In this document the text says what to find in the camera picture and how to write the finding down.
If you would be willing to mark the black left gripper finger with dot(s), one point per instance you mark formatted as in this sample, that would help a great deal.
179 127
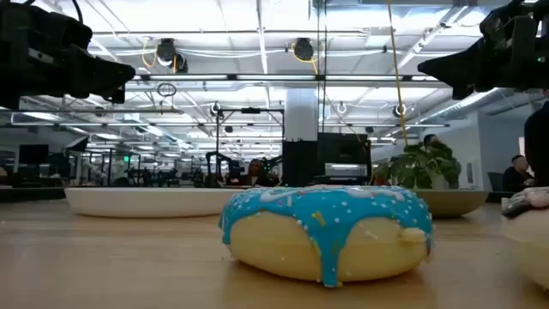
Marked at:
116 95
103 75

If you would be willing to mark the white round plate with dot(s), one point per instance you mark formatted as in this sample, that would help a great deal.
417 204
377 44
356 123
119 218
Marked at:
146 204

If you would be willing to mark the large chocolate drizzle donut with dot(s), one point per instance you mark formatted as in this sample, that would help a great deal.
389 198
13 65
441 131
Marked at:
529 240

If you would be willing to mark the large blue iced donut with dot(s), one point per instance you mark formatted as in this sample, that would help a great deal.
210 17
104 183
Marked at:
300 249

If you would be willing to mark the person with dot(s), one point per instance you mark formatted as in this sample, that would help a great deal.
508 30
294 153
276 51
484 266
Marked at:
256 173
538 146
430 140
517 176

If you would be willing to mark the green potted plant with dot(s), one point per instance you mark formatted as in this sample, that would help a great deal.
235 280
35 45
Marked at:
422 165

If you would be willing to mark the black computer monitor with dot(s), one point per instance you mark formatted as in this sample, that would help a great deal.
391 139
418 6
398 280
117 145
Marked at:
33 154

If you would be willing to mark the grey round plate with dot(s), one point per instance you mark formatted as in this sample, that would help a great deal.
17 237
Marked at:
454 204

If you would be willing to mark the black equipment cabinet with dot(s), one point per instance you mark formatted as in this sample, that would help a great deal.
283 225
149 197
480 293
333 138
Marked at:
343 148

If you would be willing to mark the white square column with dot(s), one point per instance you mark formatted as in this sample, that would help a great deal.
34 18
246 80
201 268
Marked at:
301 113

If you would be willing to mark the black aluminium table frame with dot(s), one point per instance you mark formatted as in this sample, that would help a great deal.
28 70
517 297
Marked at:
30 194

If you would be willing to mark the black background rig frame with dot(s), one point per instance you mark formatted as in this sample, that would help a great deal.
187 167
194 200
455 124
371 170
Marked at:
251 110

